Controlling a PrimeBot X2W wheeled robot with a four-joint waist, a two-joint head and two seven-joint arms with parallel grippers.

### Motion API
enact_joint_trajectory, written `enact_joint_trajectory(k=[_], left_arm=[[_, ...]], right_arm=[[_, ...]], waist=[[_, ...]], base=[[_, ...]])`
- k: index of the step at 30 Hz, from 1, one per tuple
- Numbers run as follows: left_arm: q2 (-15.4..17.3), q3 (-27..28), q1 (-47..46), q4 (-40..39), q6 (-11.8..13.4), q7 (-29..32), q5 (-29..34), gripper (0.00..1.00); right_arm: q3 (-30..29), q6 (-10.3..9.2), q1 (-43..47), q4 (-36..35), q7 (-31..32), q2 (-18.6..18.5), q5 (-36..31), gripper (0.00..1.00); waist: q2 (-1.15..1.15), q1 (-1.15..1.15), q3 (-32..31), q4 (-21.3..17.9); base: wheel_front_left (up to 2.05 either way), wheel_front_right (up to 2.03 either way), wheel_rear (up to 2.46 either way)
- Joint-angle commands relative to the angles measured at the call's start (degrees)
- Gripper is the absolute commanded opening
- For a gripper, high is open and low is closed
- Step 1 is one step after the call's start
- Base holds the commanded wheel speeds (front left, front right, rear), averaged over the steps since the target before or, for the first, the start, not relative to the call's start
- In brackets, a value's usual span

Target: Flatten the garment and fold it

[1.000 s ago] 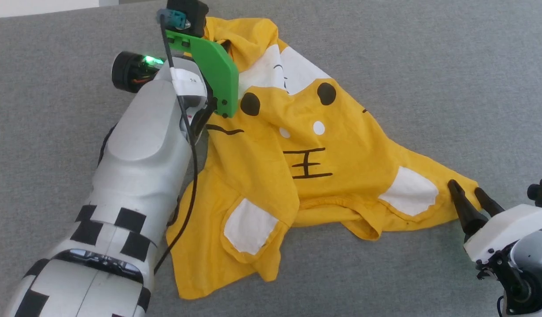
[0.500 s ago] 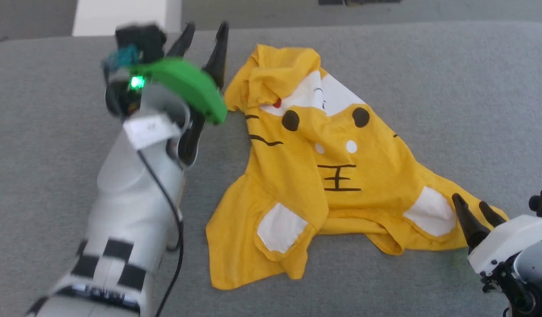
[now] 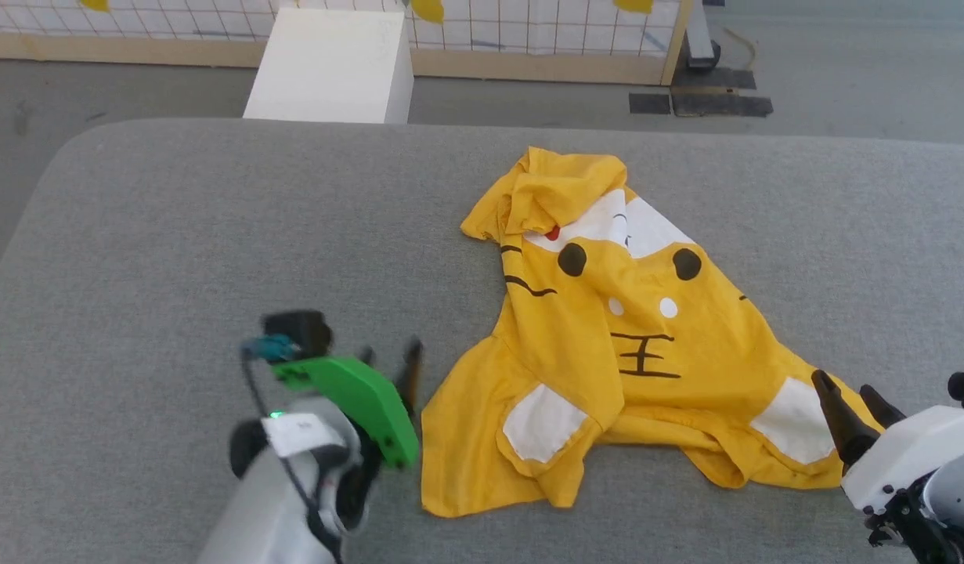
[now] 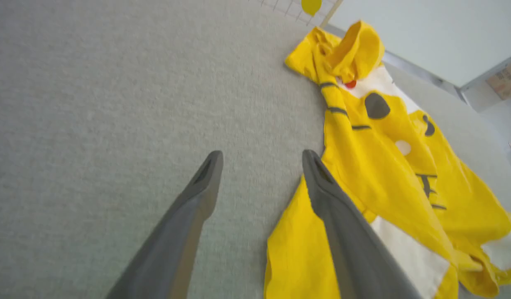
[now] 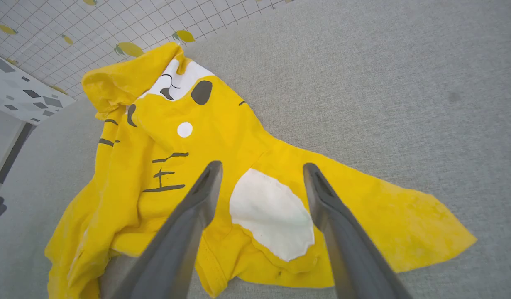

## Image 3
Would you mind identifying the wooden framed wire fence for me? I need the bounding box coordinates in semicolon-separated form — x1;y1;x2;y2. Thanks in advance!
0;0;696;87

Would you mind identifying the yellow floor cable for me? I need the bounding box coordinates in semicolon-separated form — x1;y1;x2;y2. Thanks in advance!
722;27;759;73

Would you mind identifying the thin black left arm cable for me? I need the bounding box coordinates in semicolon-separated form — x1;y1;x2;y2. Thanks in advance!
242;345;345;564

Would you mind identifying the grey metal stand foot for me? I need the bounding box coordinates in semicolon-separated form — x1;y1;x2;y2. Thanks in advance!
681;0;722;74

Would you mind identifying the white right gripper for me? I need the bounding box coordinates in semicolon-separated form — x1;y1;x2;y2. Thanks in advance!
811;369;964;515

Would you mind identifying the yellow cartoon face shirt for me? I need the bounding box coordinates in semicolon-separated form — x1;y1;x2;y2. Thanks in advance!
420;146;883;519

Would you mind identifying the large black floor mat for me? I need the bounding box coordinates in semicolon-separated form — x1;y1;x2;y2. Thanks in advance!
670;67;774;119

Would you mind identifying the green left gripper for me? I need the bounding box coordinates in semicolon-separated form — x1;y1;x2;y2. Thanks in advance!
273;337;424;472

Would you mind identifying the white box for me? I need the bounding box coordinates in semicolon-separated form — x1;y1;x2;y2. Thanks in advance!
242;7;415;125

